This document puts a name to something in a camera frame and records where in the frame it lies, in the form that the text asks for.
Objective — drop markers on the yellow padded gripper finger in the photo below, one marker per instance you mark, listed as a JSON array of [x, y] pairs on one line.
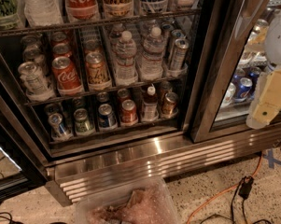
[[267, 100]]

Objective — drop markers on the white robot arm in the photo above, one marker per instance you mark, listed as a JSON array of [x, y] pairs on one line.
[[272, 44]]

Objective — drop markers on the blue Pepsi can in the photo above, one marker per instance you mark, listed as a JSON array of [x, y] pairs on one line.
[[243, 87]]

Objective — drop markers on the slim silver can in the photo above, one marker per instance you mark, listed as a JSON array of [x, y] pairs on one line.
[[180, 50]]

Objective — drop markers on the brown can bottom shelf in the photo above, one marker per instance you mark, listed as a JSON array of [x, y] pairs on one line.
[[169, 103]]

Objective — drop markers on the red can bottom shelf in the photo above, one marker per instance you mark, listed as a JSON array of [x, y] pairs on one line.
[[128, 113]]

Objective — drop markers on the dark blue can bottom shelf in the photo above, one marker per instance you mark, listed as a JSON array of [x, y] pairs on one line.
[[106, 117]]

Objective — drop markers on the orange can middle shelf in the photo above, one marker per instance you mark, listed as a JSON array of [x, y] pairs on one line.
[[97, 72]]

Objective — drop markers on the green can bottom shelf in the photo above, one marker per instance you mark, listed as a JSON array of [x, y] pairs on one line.
[[83, 126]]

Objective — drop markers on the red Coca-Cola can middle shelf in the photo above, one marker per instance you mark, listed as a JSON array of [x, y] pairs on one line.
[[65, 72]]

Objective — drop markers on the red coca-cola can shelf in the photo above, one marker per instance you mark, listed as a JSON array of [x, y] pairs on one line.
[[65, 72], [80, 9]]

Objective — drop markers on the red Coca-Cola can top shelf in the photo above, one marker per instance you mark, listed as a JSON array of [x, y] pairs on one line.
[[80, 9]]

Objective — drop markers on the blue white can bottom shelf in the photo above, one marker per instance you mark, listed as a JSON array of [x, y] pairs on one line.
[[60, 131]]

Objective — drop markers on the stainless fridge base grille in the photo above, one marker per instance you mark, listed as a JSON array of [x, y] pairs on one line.
[[74, 178]]

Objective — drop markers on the silver white can middle shelf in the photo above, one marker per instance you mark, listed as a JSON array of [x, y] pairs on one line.
[[37, 86]]

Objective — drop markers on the black power adapter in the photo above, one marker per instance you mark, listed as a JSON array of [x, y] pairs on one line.
[[246, 187]]

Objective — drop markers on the clear water bottle right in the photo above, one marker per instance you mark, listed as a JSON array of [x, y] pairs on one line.
[[152, 55]]

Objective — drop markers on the clear water bottle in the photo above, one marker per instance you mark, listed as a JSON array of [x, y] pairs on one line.
[[152, 55], [125, 52]]

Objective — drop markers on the small white-capped bottle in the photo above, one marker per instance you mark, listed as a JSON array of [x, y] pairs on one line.
[[149, 104]]

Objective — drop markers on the clear water bottle left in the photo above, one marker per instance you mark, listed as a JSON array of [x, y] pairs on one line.
[[125, 52]]

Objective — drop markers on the clear plastic bin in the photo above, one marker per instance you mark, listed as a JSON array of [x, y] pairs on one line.
[[146, 201]]

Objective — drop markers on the steel fridge door frame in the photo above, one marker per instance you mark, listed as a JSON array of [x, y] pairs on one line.
[[227, 32]]

